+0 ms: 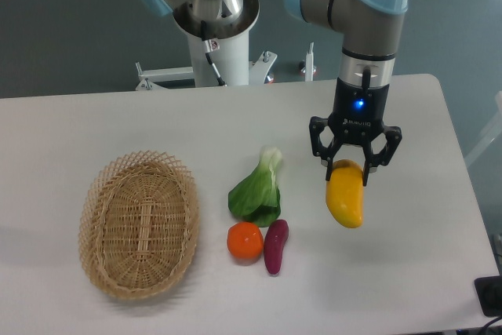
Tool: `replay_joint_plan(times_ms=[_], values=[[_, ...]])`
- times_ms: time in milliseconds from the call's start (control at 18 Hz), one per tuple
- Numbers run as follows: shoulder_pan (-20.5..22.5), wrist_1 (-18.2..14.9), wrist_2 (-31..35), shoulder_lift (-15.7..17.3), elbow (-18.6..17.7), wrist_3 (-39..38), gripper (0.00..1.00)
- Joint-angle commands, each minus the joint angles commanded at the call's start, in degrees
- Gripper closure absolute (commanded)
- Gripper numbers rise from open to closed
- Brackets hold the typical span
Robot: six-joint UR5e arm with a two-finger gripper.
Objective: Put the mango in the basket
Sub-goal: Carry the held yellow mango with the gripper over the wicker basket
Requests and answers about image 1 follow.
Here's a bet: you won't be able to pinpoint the orange fruit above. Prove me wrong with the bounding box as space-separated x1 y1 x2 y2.
227 222 264 260

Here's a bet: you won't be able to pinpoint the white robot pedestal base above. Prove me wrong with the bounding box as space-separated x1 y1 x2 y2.
136 0 278 91

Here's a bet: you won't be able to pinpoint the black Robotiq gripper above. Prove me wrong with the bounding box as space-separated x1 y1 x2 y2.
309 78 402 186

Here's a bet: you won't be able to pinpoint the yellow mango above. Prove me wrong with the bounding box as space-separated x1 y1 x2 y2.
326 159 364 228

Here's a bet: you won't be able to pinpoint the purple sweet potato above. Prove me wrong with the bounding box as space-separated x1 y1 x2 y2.
264 220 289 275

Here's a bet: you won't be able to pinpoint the green bok choy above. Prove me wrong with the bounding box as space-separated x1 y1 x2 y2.
227 147 282 228

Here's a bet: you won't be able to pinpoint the black device at table edge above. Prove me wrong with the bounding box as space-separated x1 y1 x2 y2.
474 275 501 317

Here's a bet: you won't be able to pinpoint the white frame at right edge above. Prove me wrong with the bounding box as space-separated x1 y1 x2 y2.
464 91 501 169

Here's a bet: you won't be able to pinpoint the woven wicker basket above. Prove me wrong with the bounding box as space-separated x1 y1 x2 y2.
78 151 199 300

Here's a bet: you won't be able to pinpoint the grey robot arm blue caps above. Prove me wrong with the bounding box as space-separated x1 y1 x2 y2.
141 0 408 176

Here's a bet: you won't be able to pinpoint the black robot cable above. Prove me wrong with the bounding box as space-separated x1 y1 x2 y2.
199 20 227 87

